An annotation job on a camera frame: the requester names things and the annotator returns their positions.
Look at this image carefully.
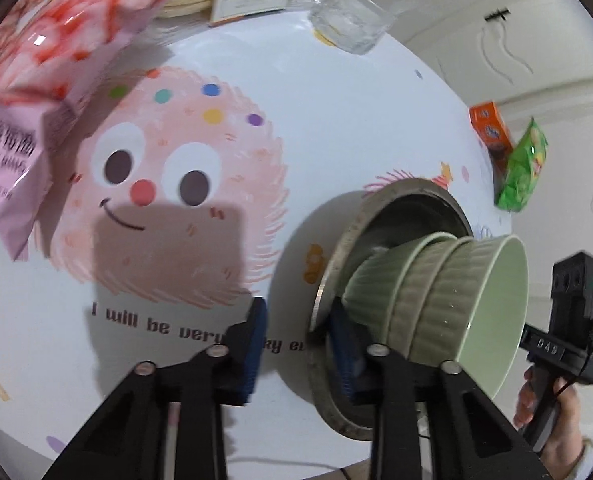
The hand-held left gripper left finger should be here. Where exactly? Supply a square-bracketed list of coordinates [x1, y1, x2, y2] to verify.
[41, 296, 270, 480]

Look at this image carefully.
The pink ring snack bag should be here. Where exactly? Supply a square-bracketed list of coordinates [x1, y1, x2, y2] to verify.
[0, 0, 197, 261]

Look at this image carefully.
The green chips bag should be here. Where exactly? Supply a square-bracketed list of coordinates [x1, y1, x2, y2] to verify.
[495, 117, 549, 212]

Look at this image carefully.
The large steel bowl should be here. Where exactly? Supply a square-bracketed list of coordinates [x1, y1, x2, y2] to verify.
[305, 177, 475, 442]

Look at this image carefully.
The person's right forearm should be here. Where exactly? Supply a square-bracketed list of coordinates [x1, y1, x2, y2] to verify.
[541, 435, 593, 480]

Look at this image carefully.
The orange snack box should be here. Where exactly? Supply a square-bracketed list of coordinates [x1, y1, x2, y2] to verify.
[469, 101, 515, 171]

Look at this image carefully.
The person's right hand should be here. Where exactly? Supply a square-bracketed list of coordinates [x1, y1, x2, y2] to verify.
[514, 366, 583, 467]

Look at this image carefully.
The white door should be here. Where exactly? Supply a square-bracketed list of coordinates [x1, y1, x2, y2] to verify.
[397, 0, 593, 111]

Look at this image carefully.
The cartoon printed tablecloth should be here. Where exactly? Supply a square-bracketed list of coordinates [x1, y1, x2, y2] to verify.
[0, 5, 507, 480]

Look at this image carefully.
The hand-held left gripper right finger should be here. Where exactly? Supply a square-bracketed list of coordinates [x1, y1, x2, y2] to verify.
[327, 302, 558, 480]

